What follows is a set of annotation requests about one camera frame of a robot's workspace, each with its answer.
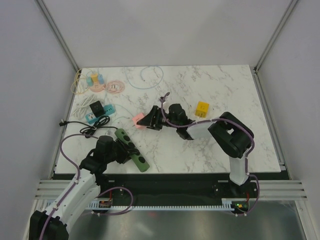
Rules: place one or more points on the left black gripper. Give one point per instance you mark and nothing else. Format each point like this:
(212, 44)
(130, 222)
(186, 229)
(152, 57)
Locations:
(126, 153)

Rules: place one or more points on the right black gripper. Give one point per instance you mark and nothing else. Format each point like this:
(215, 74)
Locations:
(149, 121)

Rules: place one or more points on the green power strip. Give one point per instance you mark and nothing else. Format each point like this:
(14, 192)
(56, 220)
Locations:
(129, 151)

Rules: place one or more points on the pink cube plug adapter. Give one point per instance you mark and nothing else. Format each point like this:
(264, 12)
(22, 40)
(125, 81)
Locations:
(137, 118)

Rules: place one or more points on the teal power strip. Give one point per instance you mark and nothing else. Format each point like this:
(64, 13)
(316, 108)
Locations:
(94, 116)

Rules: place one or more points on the yellow cube plug adapter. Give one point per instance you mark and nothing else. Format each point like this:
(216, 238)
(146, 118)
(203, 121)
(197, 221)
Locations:
(202, 109)

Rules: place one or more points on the black cube adapter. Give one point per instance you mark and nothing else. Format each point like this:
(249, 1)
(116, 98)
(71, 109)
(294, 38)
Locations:
(97, 109)

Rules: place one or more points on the pink round power socket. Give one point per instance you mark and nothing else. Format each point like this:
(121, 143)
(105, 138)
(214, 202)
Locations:
(96, 88)

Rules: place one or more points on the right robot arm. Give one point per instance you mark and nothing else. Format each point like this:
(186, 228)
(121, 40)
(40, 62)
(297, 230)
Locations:
(234, 138)

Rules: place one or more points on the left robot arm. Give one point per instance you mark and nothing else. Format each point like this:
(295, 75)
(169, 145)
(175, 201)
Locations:
(57, 220)

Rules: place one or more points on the blue plug on pink socket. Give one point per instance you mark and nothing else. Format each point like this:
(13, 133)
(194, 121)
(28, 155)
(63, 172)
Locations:
(100, 79)

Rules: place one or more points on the yellow plug on pink socket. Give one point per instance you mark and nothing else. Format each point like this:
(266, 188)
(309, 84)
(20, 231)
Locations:
(94, 77)

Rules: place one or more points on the teal plug on pink socket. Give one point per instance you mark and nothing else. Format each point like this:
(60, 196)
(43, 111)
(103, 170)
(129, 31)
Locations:
(89, 81)

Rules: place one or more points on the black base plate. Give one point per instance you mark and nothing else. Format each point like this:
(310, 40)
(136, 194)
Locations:
(170, 189)

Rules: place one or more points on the white slotted cable duct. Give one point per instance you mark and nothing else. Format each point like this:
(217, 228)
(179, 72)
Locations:
(225, 206)

